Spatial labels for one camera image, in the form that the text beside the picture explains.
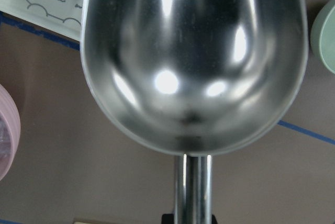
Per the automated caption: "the steel ice scoop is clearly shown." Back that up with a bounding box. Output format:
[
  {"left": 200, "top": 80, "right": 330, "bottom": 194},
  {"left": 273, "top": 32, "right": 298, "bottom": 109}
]
[{"left": 80, "top": 0, "right": 308, "bottom": 223}]

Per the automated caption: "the pink bowl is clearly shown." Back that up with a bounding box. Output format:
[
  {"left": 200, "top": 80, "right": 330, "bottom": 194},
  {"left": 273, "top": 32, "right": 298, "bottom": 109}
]
[{"left": 1, "top": 85, "right": 21, "bottom": 180}]

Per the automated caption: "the cream bear tray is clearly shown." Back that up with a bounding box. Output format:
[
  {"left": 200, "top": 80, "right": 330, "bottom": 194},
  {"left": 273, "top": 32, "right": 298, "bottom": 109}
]
[{"left": 1, "top": 0, "right": 83, "bottom": 41}]

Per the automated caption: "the green bowl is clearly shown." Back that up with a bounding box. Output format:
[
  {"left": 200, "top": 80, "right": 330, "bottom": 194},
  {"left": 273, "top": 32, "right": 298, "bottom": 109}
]
[{"left": 310, "top": 0, "right": 334, "bottom": 74}]

